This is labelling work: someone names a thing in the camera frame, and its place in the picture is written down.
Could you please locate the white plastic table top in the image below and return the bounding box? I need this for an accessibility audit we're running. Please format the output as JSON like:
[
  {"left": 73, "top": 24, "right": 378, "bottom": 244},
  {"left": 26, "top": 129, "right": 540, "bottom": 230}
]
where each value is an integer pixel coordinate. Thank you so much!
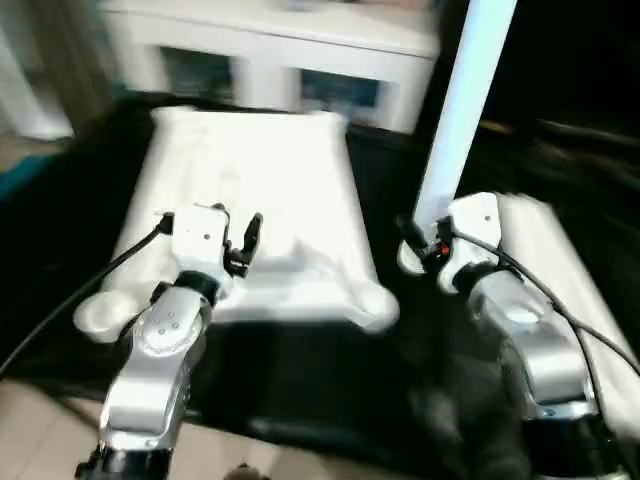
[{"left": 73, "top": 107, "right": 401, "bottom": 344}]

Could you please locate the white plastic table leg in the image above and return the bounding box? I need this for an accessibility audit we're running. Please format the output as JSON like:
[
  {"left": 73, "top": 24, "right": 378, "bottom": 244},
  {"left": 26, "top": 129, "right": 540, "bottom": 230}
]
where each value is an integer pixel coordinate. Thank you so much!
[
  {"left": 497, "top": 193, "right": 616, "bottom": 401},
  {"left": 514, "top": 193, "right": 634, "bottom": 411},
  {"left": 397, "top": 0, "right": 519, "bottom": 276},
  {"left": 529, "top": 194, "right": 640, "bottom": 401}
]

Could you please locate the black work mat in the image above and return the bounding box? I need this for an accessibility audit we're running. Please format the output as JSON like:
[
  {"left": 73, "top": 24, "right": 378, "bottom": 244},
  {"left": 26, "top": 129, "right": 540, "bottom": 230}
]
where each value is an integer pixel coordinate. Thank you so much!
[{"left": 0, "top": 97, "right": 640, "bottom": 480}]

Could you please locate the white sideboard with glass doors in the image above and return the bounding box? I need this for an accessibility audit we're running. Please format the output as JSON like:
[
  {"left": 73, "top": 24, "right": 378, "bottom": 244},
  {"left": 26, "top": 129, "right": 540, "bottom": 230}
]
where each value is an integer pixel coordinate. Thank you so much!
[{"left": 99, "top": 0, "right": 441, "bottom": 134}]

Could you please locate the teal cloth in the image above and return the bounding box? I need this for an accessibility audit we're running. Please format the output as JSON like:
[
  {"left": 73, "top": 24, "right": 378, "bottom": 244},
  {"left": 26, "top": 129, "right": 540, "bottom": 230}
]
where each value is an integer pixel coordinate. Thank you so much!
[{"left": 0, "top": 154, "right": 49, "bottom": 201}]

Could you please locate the black backdrop cloth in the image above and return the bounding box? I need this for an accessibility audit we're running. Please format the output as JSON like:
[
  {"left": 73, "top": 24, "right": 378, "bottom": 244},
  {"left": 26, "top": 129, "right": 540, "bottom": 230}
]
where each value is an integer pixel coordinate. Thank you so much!
[{"left": 434, "top": 0, "right": 640, "bottom": 131}]

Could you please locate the grey curtain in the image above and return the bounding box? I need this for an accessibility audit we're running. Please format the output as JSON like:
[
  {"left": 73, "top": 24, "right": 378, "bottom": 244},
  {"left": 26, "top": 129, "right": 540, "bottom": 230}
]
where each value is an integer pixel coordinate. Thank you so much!
[{"left": 0, "top": 0, "right": 116, "bottom": 141}]

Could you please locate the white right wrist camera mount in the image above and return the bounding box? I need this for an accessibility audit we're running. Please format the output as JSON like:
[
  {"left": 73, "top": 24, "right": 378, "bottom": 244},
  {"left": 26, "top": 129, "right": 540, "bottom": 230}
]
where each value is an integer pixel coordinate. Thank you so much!
[{"left": 434, "top": 192, "right": 501, "bottom": 296}]

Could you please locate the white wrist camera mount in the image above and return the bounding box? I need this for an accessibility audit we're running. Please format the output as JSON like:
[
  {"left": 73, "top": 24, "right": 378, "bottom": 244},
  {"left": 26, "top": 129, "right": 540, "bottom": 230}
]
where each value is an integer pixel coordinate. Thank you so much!
[
  {"left": 169, "top": 203, "right": 236, "bottom": 301},
  {"left": 434, "top": 192, "right": 501, "bottom": 296}
]

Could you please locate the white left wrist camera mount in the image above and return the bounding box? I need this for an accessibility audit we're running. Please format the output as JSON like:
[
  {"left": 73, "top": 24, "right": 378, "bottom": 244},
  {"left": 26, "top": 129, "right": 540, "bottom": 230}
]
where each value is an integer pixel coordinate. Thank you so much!
[{"left": 169, "top": 203, "right": 236, "bottom": 301}]

